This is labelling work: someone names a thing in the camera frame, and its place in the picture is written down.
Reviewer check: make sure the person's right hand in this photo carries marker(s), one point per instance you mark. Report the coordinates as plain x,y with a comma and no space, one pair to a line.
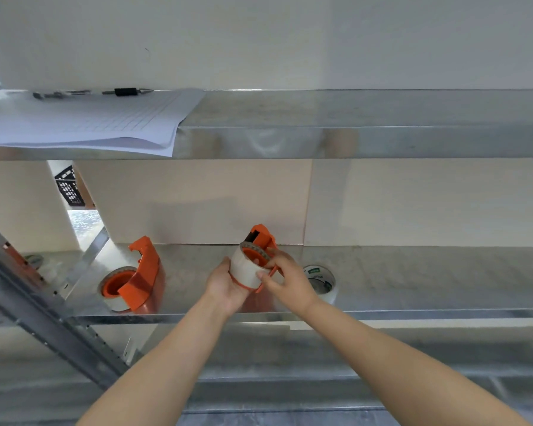
293,288

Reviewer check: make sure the person's left hand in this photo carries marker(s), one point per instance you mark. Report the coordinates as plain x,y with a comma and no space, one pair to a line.
220,288

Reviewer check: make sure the person's right thumb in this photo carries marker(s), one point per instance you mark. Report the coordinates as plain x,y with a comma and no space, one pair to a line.
267,277

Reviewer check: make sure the person's left thumb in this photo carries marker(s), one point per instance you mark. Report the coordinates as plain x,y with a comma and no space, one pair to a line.
226,268

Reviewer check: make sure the clear packing tape roll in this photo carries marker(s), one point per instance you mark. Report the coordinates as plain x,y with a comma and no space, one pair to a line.
242,268
111,286

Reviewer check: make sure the person's left forearm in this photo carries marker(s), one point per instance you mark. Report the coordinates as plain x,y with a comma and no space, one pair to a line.
160,372

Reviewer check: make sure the person's right forearm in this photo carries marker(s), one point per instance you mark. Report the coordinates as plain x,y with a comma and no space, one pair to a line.
404,372

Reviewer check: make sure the tape roll with green label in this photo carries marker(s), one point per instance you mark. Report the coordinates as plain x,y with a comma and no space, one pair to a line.
328,290

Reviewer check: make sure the beige backing board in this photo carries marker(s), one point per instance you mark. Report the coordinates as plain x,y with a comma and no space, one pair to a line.
22,204
426,204
195,199

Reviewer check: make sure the black plastic crate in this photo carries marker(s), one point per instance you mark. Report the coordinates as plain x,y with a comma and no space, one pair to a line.
69,188

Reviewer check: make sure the metal shelf rack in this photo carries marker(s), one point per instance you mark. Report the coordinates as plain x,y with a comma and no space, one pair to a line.
382,128

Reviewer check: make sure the sheets of white paper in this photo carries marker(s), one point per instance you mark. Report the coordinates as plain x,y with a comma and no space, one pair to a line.
93,119

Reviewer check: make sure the black pen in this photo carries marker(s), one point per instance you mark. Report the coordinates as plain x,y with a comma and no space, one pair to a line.
125,91

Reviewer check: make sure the grey pen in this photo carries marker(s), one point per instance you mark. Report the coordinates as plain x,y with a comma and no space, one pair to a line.
62,94

